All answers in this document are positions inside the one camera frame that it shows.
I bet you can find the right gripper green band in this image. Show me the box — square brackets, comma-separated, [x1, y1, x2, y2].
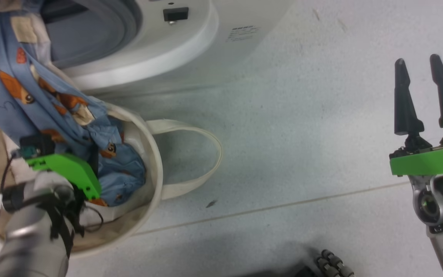
[389, 54, 443, 177]

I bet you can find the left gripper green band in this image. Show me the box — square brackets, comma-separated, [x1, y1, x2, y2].
[25, 154, 102, 200]

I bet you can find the blue patterned garment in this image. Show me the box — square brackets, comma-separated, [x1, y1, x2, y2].
[0, 0, 147, 206]

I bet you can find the grey rubber door gasket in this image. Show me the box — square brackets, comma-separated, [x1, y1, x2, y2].
[39, 0, 143, 70]

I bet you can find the white front-load washing machine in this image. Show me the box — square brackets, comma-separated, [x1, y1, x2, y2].
[39, 0, 295, 93]

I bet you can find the black door latch socket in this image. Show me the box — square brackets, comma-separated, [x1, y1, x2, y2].
[163, 7, 189, 22]

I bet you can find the cream canvas laundry basket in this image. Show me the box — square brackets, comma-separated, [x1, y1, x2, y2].
[0, 102, 223, 256]

